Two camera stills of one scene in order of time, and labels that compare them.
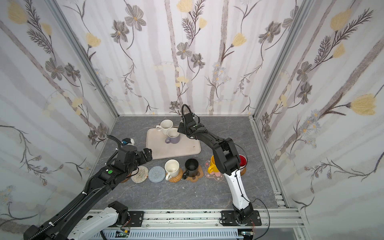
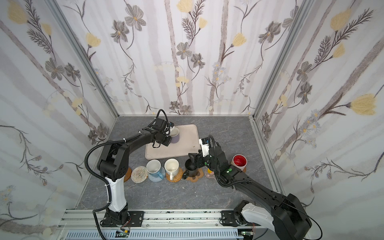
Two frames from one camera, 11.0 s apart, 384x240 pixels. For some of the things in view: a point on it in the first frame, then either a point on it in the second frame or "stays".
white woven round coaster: [142, 175] stays
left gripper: [145, 154] to [166, 137]
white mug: [172, 168] stays
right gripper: [186, 127] to [196, 159]
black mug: [191, 166] stays
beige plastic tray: [155, 141] stays
